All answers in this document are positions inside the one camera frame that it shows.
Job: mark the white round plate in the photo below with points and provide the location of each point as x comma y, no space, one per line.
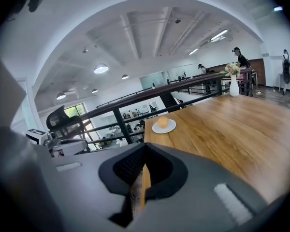
170,127

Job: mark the white ceramic vase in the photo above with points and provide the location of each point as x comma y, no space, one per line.
234,87

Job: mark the small dome pendant lamp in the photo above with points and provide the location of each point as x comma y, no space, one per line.
125,76
94,91

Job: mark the long ceiling tube light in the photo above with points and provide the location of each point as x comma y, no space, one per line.
219,35

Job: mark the black staircase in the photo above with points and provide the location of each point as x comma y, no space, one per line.
169,101

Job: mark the window with green view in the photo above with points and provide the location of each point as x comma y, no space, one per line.
75,110

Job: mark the brown wooden wall cabinet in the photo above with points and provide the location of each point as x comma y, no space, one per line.
258,71

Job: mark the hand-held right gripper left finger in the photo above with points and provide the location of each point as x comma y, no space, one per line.
87,190

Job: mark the pale flower bouquet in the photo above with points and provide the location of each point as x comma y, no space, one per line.
232,69

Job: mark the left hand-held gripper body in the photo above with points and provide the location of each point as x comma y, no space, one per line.
65,145

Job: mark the large dome pendant lamp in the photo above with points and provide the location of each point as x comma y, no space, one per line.
61,96
101,68

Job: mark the short ceiling tube light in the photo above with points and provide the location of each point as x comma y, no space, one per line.
193,51

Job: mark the black mesh office chair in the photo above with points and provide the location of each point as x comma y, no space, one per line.
60,121

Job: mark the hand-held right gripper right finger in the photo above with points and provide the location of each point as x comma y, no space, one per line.
195,202

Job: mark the orange round food bun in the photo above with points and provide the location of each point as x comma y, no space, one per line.
163,121

